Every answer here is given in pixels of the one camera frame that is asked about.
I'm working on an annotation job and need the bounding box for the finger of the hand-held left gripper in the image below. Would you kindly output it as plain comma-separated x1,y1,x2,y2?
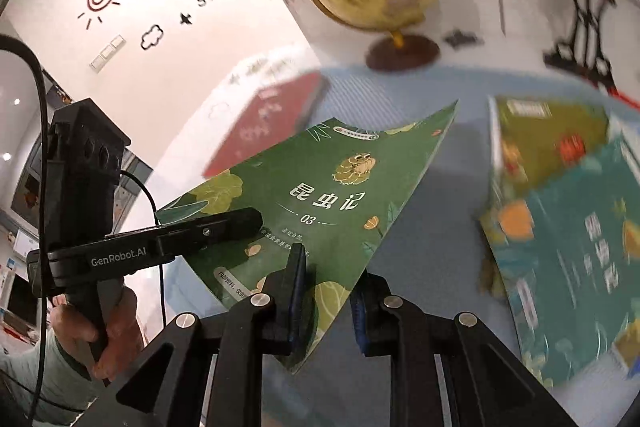
155,207,264,258

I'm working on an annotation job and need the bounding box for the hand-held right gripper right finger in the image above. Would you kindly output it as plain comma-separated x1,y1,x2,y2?
350,271,581,427

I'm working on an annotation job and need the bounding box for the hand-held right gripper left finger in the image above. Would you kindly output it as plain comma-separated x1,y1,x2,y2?
87,243,321,427

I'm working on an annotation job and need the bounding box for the green caterpillar cover book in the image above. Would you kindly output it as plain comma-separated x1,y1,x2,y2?
155,99,460,375

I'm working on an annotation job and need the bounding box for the red cover book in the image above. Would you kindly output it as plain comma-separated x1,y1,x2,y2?
202,72,328,180

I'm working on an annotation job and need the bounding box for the green beetle cover book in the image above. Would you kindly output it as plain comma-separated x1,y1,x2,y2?
487,96,612,208

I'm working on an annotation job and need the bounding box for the person's left forearm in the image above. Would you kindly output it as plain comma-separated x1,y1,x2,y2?
0,332,93,423

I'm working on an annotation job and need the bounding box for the person's left hand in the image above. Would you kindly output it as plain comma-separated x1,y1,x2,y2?
50,286,146,382

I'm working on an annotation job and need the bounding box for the light blue textured mat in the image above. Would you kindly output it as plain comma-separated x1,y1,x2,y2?
165,64,640,427

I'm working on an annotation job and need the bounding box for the teal leafy cover book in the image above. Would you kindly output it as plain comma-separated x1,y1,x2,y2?
477,139,640,390

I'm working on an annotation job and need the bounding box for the small black ornament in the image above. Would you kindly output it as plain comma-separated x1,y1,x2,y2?
442,28,485,50

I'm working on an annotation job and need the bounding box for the red tassel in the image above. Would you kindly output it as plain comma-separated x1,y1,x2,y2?
597,84,640,110

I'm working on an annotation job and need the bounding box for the framed wall picture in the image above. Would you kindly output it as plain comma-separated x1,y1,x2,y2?
10,171,43,228

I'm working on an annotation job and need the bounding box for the black cable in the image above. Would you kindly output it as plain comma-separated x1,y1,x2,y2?
120,169,170,333
0,34,51,427

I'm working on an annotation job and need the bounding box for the white wall switch panel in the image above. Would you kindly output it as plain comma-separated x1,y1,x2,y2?
89,35,127,72

